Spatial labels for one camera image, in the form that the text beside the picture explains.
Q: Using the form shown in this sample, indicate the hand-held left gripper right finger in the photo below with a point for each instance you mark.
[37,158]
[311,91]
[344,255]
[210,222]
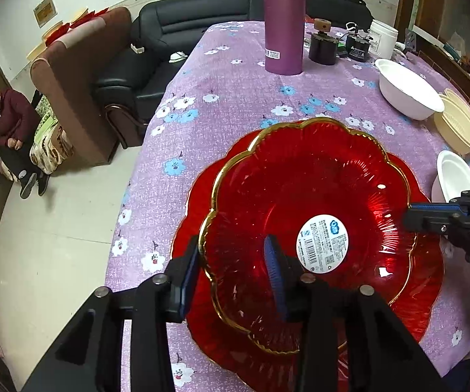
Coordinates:
[275,277]

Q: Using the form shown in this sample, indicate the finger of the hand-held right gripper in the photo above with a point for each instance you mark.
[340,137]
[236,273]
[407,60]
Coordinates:
[431,217]

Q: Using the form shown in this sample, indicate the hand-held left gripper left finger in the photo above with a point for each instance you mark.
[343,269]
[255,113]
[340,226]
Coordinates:
[188,277]

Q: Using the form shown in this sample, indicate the large red glass plate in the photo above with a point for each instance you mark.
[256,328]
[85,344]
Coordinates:
[424,294]

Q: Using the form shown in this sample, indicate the small red gold-rimmed glass plate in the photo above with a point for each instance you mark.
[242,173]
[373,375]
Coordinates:
[300,188]

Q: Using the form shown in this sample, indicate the cream plastic bowl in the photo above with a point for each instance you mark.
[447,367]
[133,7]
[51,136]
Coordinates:
[459,126]

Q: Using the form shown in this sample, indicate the small white bowl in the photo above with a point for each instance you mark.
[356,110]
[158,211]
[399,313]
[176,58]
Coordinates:
[455,175]

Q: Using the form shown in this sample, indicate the large white bowl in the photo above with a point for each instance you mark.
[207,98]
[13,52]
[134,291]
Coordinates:
[406,90]

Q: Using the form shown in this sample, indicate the black small container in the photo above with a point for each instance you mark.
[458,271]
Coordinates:
[357,49]

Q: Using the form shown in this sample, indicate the white mug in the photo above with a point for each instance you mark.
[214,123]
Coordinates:
[383,39]

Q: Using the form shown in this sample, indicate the leaf-patterned seat cover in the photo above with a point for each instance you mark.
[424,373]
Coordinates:
[51,147]

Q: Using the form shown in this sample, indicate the purple floral tablecloth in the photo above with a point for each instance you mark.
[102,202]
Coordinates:
[226,90]

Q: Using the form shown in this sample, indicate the wooden cabinet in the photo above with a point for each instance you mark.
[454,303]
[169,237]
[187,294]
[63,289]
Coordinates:
[455,8]

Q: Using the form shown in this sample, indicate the white face mask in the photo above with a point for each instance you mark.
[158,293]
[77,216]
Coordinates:
[179,57]

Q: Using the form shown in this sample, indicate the brown armchair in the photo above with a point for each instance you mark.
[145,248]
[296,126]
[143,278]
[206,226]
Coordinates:
[75,81]

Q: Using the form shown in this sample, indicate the small white box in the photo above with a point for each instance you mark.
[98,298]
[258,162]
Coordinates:
[137,49]

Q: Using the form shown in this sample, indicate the purple thermos bottle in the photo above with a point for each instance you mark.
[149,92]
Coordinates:
[284,20]

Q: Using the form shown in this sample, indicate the black leather sofa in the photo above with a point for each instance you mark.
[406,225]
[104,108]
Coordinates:
[165,28]

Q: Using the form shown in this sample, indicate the red paper decorations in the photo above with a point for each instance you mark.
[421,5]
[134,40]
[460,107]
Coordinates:
[61,30]

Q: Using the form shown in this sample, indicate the grey perforated metal bracket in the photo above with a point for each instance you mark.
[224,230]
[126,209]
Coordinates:
[411,39]

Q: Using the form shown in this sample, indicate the small yellow wall picture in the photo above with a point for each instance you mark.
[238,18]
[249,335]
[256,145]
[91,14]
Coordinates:
[45,11]

